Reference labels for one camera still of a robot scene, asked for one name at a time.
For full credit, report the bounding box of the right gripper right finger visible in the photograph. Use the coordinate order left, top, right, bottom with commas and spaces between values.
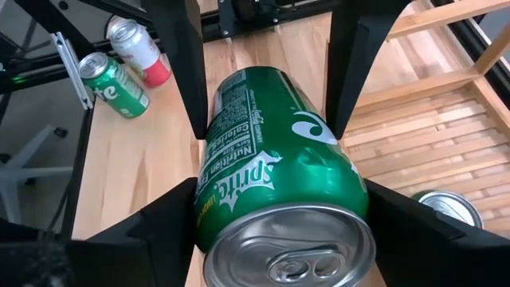
363, 178, 510, 287

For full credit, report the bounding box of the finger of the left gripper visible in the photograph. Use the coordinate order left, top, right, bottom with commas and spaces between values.
143, 0, 210, 141
324, 0, 412, 141

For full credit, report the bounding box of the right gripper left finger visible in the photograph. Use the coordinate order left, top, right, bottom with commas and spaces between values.
0, 177, 199, 287

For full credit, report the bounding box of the green Sprite can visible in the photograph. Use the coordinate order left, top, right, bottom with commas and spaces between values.
194, 65, 378, 287
76, 50, 151, 120
410, 189, 485, 230

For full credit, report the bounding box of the wooden slatted shelf crate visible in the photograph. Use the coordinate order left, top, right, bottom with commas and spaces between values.
342, 0, 510, 240

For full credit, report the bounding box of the red soda can front-left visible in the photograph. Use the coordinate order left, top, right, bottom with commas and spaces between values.
106, 15, 173, 88

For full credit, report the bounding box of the white caster stand base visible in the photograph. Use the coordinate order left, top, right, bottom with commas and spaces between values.
0, 124, 75, 226

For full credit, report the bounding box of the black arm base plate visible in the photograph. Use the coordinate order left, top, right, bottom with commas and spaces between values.
217, 0, 280, 37

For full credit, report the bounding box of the black aluminium table frame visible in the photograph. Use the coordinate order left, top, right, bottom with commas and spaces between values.
0, 0, 510, 240

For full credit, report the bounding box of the silver metal bracket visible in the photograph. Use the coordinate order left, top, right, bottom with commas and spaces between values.
49, 30, 96, 112

